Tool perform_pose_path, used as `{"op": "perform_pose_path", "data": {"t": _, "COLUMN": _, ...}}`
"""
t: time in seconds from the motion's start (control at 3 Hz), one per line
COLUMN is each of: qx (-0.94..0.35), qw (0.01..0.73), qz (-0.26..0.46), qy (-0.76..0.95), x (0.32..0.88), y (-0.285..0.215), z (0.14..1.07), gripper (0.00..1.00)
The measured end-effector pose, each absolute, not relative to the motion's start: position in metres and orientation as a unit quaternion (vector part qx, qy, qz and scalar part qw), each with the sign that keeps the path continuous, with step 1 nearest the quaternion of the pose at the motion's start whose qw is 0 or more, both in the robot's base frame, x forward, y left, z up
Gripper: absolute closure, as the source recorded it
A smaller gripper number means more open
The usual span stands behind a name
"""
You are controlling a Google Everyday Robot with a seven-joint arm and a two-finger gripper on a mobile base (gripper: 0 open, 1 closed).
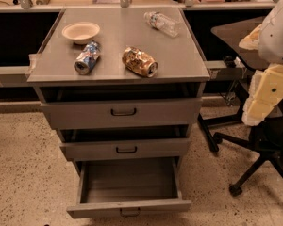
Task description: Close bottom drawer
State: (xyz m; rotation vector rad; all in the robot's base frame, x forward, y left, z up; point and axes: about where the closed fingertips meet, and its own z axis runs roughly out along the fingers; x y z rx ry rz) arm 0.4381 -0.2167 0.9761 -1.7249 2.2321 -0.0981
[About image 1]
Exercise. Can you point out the grey bottom drawer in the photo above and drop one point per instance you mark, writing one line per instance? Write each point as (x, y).
(128, 188)

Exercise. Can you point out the grey drawer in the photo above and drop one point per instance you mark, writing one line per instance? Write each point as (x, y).
(128, 188)
(117, 114)
(124, 149)

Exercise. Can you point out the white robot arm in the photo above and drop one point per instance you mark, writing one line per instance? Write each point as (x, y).
(266, 88)

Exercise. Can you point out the grey top drawer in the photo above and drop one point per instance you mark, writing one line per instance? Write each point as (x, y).
(117, 114)

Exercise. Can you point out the grey drawer cabinet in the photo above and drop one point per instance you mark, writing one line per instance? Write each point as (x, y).
(181, 70)

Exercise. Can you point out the grey middle drawer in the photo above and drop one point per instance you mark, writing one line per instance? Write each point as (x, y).
(124, 149)

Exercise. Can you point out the gold crushed soda can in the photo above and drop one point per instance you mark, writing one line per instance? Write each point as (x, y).
(139, 62)

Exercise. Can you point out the blue crushed soda can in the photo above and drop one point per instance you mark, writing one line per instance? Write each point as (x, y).
(87, 59)

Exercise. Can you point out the clear plastic water bottle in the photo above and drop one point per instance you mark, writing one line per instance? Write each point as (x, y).
(162, 23)

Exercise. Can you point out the beige paper bowl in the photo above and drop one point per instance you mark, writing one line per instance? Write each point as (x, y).
(81, 32)

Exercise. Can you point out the black office chair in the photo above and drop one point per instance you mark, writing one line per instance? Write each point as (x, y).
(266, 139)

